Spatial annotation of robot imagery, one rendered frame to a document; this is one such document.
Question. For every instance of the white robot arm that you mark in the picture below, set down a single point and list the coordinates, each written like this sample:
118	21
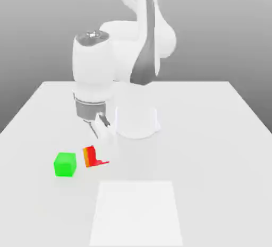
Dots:
93	64

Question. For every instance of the small red cube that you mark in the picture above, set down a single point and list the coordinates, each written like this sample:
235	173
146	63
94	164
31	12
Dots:
90	155

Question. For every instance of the small green cube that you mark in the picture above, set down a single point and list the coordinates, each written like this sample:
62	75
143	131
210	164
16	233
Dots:
64	164

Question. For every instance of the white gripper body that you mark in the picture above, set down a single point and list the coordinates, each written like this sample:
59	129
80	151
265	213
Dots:
102	133

